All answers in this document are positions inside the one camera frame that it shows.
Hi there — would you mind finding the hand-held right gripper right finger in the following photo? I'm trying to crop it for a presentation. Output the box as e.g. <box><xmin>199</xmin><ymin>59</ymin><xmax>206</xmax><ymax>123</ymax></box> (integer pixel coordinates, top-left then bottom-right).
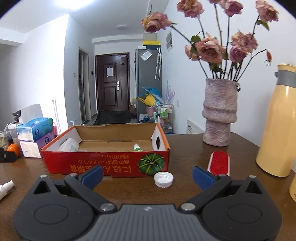
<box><xmin>180</xmin><ymin>166</ymin><xmax>272</xmax><ymax>214</ymax></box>

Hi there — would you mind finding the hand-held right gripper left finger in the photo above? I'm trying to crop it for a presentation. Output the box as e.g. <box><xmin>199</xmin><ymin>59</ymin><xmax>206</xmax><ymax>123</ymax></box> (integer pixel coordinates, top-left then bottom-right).
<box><xmin>24</xmin><ymin>165</ymin><xmax>117</xmax><ymax>214</ymax></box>

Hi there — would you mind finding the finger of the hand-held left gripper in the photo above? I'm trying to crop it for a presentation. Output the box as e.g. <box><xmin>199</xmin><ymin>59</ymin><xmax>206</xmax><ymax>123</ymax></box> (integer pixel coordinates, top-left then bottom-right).
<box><xmin>0</xmin><ymin>148</ymin><xmax>18</xmax><ymax>163</ymax></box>

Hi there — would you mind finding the red cardboard box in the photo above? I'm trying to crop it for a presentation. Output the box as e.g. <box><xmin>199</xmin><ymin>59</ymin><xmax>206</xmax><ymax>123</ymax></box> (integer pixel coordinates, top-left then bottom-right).
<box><xmin>41</xmin><ymin>123</ymin><xmax>171</xmax><ymax>178</ymax></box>

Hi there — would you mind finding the red and white lint brush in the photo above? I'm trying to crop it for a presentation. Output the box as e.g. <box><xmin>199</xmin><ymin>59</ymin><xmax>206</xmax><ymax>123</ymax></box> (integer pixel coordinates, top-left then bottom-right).
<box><xmin>207</xmin><ymin>151</ymin><xmax>232</xmax><ymax>178</ymax></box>

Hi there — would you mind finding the small white spray bottle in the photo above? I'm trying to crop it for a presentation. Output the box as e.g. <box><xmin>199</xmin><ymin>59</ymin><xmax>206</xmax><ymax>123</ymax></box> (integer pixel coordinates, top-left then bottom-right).
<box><xmin>0</xmin><ymin>180</ymin><xmax>15</xmax><ymax>200</ymax></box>

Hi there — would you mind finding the white bottle cap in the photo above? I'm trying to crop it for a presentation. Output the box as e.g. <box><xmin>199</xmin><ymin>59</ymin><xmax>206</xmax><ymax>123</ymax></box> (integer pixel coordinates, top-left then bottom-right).
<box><xmin>154</xmin><ymin>172</ymin><xmax>174</xmax><ymax>188</ymax></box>

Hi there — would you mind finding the white square plastic bottle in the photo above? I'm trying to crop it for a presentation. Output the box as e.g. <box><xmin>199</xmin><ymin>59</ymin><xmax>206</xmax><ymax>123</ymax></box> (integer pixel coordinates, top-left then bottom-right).
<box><xmin>58</xmin><ymin>138</ymin><xmax>79</xmax><ymax>152</ymax></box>

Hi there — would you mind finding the orange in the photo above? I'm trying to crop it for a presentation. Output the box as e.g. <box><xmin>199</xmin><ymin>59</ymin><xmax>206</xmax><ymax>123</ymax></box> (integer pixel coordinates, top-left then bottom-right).
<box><xmin>7</xmin><ymin>143</ymin><xmax>20</xmax><ymax>156</ymax></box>

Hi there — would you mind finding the clear drinking glass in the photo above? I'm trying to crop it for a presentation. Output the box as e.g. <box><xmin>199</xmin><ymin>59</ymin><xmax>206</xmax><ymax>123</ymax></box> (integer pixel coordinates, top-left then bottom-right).
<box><xmin>0</xmin><ymin>131</ymin><xmax>8</xmax><ymax>151</ymax></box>

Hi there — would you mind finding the clear container with white lid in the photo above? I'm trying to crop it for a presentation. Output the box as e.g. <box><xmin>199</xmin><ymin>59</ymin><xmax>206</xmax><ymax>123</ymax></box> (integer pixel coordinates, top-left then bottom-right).
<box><xmin>7</xmin><ymin>124</ymin><xmax>19</xmax><ymax>144</ymax></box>

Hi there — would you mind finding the purple tissue pack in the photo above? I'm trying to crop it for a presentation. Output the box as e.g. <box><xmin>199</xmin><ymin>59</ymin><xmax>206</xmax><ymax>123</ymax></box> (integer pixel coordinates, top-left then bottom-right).
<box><xmin>19</xmin><ymin>130</ymin><xmax>55</xmax><ymax>158</ymax></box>

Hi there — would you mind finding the blue tissue pack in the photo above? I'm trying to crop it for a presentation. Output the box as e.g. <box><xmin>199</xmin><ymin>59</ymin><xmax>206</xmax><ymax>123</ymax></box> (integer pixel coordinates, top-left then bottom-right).
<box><xmin>17</xmin><ymin>104</ymin><xmax>53</xmax><ymax>142</ymax></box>

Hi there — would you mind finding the white board with print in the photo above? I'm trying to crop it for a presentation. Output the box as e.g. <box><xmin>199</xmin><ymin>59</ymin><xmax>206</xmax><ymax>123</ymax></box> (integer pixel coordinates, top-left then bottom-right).
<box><xmin>186</xmin><ymin>119</ymin><xmax>204</xmax><ymax>134</ymax></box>

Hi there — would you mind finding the white mop stick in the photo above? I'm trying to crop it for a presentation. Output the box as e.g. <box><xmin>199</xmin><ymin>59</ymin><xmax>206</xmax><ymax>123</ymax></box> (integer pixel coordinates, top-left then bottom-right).
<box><xmin>52</xmin><ymin>100</ymin><xmax>62</xmax><ymax>135</ymax></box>

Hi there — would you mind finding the pink textured vase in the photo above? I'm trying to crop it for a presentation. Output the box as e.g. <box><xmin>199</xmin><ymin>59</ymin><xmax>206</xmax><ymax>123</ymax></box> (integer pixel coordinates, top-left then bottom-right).
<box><xmin>202</xmin><ymin>78</ymin><xmax>238</xmax><ymax>147</ymax></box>

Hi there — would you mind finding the dark brown entrance door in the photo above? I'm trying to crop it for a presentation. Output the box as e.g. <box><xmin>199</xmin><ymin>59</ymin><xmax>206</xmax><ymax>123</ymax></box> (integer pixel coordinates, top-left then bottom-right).
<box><xmin>95</xmin><ymin>53</ymin><xmax>130</xmax><ymax>116</ymax></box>

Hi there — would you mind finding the yellow thermos jug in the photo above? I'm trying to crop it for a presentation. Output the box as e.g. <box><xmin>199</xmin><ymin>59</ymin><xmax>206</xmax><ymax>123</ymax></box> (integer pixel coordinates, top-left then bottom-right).
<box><xmin>255</xmin><ymin>64</ymin><xmax>296</xmax><ymax>177</ymax></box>

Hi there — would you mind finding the yellow bear mug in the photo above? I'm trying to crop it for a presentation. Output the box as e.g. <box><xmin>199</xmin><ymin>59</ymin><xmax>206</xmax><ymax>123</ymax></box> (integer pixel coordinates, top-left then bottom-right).
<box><xmin>289</xmin><ymin>173</ymin><xmax>296</xmax><ymax>202</ymax></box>

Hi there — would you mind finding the purple feather decoration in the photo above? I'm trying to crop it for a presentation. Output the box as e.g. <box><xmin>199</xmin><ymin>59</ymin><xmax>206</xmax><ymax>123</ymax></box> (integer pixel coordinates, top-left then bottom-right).
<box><xmin>165</xmin><ymin>80</ymin><xmax>177</xmax><ymax>105</ymax></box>

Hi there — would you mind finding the yellow watering can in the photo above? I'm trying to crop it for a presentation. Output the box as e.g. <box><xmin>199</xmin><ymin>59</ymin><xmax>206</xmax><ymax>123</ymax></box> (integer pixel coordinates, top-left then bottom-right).
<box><xmin>136</xmin><ymin>95</ymin><xmax>156</xmax><ymax>106</ymax></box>

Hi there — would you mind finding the grey refrigerator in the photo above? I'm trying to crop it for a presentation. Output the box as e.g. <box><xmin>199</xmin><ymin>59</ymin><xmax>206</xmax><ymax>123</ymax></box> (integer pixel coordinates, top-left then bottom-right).
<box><xmin>135</xmin><ymin>47</ymin><xmax>162</xmax><ymax>123</ymax></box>

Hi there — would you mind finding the folded clear umbrella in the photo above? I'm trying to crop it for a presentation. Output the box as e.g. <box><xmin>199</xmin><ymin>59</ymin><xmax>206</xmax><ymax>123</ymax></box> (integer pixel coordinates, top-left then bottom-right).
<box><xmin>154</xmin><ymin>47</ymin><xmax>162</xmax><ymax>80</ymax></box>

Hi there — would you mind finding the bunch of dried roses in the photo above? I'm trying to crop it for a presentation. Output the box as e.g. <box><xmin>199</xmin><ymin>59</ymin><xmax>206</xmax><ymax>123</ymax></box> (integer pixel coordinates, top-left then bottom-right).
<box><xmin>141</xmin><ymin>0</ymin><xmax>280</xmax><ymax>80</ymax></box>

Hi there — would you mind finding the clear plastic bag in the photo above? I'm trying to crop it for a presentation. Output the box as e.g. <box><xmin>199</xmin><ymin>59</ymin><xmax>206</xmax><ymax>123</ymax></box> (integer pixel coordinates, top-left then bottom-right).
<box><xmin>140</xmin><ymin>49</ymin><xmax>153</xmax><ymax>62</ymax></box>

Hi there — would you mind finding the wire rack cart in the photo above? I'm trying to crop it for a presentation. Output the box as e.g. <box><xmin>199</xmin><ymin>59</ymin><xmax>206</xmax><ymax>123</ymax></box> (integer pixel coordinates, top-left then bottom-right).
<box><xmin>154</xmin><ymin>104</ymin><xmax>174</xmax><ymax>133</ymax></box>

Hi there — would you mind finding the open doorway frame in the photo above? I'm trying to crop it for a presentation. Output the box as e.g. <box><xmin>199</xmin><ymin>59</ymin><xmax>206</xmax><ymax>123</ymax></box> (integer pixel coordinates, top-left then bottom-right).
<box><xmin>78</xmin><ymin>46</ymin><xmax>89</xmax><ymax>123</ymax></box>

